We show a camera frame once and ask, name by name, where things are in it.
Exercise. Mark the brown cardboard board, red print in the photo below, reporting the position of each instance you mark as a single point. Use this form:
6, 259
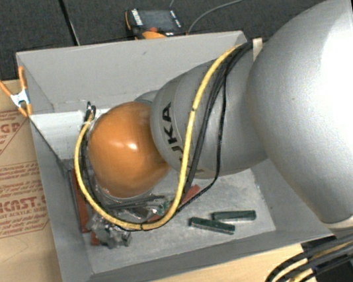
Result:
18, 257

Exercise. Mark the grey metal bin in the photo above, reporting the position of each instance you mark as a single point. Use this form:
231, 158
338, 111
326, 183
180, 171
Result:
138, 73

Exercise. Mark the red-brown flat block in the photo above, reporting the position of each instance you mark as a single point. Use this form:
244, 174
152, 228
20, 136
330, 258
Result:
94, 239
80, 200

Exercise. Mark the dark green flat block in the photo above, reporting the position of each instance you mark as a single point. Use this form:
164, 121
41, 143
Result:
211, 225
236, 216

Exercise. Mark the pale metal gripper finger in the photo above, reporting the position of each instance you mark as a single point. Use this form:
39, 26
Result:
121, 237
101, 230

